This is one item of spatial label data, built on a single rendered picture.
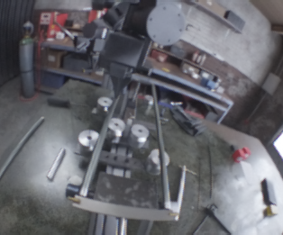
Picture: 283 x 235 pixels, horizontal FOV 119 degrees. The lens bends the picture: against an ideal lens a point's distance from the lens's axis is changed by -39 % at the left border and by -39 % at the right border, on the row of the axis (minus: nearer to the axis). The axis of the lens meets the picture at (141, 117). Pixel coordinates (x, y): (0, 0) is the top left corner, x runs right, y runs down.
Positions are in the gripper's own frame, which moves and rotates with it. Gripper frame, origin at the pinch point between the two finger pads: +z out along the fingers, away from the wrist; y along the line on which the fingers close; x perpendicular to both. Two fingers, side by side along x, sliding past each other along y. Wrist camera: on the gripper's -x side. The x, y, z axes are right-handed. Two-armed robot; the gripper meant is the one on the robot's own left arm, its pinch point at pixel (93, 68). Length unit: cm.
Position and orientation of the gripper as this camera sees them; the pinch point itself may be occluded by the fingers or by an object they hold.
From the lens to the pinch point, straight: 63.1
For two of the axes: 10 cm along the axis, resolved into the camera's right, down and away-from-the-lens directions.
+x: 6.7, -2.5, 7.0
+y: 6.8, 6.0, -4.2
